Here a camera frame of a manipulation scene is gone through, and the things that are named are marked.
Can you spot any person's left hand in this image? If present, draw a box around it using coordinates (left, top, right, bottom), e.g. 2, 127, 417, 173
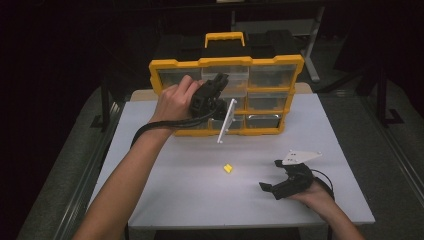
148, 74, 205, 124

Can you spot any black metal stand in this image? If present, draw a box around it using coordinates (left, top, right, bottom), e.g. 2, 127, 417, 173
376, 66, 406, 128
91, 76, 113, 133

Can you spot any grid of clear drawers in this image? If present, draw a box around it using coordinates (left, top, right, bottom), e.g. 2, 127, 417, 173
157, 64, 298, 131

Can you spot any clear plastic drawer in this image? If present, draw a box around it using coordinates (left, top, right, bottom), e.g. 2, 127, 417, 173
201, 65, 251, 101

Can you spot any person's right hand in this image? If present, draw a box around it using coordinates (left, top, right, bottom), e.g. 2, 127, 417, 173
288, 181, 336, 220

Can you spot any yellow and black organizer cabinet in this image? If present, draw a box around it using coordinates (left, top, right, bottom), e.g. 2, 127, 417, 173
148, 29, 305, 138

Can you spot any metal floor rail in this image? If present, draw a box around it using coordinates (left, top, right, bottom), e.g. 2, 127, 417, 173
361, 96, 424, 198
53, 99, 126, 240

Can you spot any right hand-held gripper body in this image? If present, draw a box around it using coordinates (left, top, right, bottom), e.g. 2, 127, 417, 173
270, 149, 324, 201

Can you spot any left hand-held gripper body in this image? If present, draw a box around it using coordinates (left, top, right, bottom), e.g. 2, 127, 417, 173
189, 79, 239, 145

